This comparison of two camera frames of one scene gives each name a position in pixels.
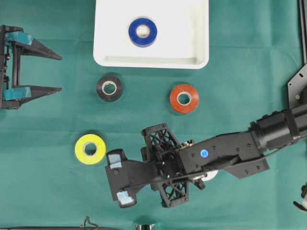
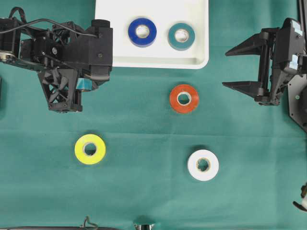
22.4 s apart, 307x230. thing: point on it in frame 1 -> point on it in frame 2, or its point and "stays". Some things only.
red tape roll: [193, 95] stays
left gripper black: [20, 43] -> [59, 86]
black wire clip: [87, 218] stays
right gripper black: [162, 148] -> [273, 76]
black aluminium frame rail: [302, 16] stays
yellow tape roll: [82, 143] stays
